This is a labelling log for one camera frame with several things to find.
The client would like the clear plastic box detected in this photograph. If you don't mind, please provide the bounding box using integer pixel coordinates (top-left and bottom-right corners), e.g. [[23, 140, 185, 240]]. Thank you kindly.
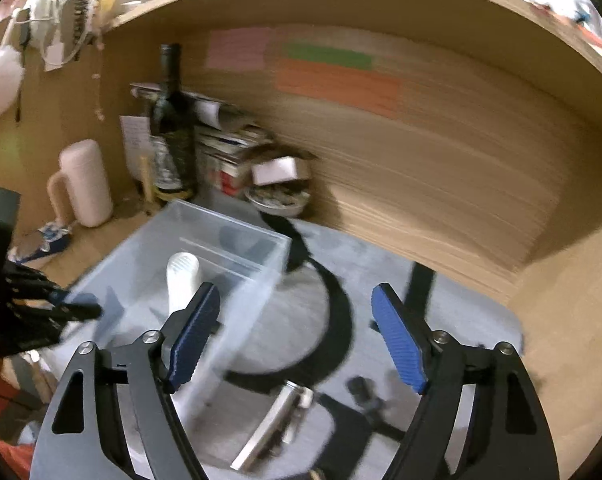
[[46, 199, 293, 441]]

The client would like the blue and white packet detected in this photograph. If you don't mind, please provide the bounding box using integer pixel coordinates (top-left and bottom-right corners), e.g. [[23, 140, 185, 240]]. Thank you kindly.
[[18, 224, 74, 262]]

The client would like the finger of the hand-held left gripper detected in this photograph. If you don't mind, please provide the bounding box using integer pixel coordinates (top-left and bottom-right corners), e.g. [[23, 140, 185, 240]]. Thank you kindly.
[[8, 264, 62, 297], [12, 290, 103, 320]]

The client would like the silver metal tube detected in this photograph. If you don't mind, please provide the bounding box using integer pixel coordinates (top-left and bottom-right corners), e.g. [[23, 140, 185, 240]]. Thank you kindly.
[[230, 381, 314, 471]]

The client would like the stack of books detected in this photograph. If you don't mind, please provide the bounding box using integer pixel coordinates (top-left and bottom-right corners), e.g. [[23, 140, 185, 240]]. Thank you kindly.
[[196, 125, 277, 198]]

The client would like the grey magazine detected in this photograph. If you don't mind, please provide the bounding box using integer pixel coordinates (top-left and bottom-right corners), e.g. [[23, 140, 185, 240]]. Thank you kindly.
[[130, 81, 237, 128]]

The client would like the white note paper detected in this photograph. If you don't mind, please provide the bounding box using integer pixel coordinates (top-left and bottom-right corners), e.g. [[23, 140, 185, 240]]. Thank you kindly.
[[120, 115, 154, 181]]

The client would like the white paper tag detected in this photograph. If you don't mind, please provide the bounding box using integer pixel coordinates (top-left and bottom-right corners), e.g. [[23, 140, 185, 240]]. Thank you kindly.
[[44, 42, 67, 72]]

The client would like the dark wine bottle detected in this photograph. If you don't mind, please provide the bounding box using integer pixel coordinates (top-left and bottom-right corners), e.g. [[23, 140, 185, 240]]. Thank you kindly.
[[150, 43, 198, 201]]

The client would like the small white box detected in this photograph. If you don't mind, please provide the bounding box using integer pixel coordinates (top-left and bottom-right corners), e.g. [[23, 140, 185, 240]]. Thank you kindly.
[[251, 156, 299, 186]]

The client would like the tall pink mug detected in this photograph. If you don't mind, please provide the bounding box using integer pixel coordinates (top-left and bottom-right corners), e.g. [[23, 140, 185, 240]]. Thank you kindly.
[[48, 139, 114, 228]]

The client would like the white bowl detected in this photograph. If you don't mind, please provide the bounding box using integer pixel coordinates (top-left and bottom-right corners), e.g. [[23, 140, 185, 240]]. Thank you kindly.
[[245, 182, 312, 218]]

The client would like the beaded cord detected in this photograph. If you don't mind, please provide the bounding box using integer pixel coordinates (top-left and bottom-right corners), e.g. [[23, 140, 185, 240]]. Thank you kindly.
[[92, 35, 107, 121]]

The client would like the black patterned headband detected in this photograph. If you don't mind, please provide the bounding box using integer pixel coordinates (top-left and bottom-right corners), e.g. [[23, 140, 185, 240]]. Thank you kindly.
[[61, 0, 93, 61]]

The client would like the green sticky note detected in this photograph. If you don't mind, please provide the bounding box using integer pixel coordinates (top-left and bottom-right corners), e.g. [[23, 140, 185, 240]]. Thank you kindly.
[[281, 42, 374, 72]]

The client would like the grey mat with black letters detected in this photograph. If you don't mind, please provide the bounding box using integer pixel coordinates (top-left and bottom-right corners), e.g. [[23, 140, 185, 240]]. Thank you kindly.
[[31, 210, 524, 480]]

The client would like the red cloth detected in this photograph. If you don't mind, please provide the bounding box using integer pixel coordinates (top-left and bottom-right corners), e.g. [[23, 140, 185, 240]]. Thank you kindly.
[[0, 360, 37, 480]]

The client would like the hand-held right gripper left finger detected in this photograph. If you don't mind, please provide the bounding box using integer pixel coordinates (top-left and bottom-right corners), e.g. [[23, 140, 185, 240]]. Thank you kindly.
[[30, 281, 222, 480]]

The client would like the white handheld device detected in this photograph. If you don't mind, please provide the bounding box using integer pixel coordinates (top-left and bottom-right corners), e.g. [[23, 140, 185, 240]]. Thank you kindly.
[[166, 252, 201, 321]]

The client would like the orange sticky note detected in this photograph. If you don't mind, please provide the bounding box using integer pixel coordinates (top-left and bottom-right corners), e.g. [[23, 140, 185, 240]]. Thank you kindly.
[[275, 60, 401, 120]]

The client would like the white hanging item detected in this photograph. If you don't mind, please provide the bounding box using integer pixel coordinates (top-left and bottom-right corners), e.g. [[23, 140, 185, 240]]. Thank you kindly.
[[16, 0, 57, 53]]

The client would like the pink sticky note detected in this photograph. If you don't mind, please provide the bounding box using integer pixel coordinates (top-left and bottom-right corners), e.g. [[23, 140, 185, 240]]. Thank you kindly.
[[205, 29, 272, 72]]

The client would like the yellow wooden handle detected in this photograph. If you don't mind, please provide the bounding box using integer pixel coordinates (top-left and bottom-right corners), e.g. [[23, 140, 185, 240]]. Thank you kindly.
[[138, 156, 154, 201]]

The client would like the wooden shelf board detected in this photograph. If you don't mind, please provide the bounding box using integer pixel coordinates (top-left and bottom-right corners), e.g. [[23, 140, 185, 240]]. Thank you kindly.
[[101, 0, 602, 111]]

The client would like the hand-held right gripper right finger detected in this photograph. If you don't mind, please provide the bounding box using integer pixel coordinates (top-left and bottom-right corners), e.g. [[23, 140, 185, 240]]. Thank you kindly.
[[371, 283, 560, 480]]

